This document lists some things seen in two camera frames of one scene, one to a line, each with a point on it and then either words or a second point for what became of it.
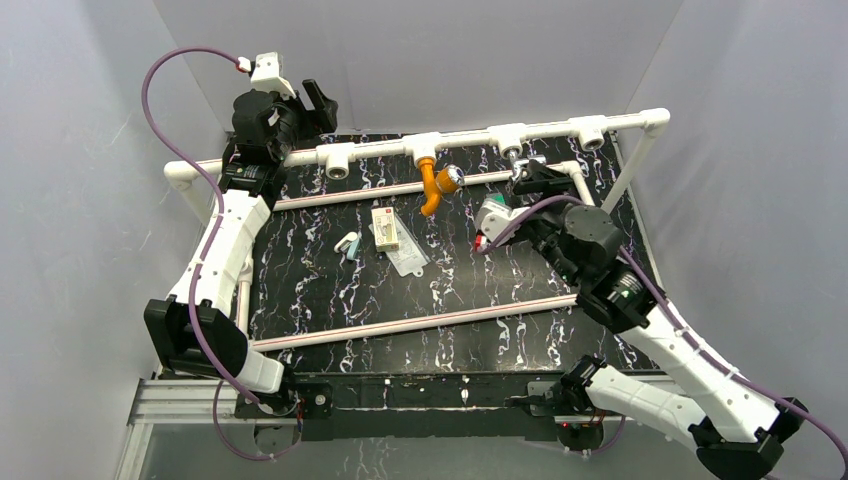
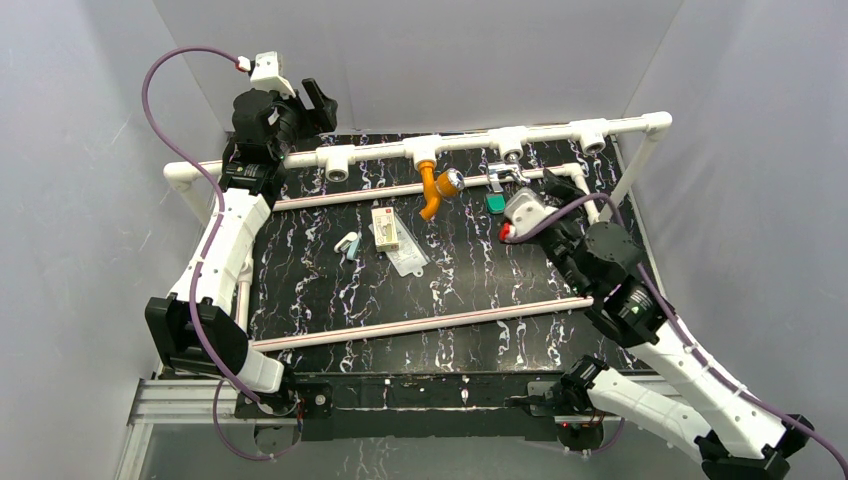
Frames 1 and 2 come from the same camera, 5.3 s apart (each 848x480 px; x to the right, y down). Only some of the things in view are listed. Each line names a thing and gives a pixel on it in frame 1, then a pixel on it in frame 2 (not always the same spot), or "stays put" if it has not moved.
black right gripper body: x=543 y=230 stays put
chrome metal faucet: x=518 y=163 → x=496 y=175
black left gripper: x=309 y=105 stays put
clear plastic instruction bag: x=410 y=257 stays put
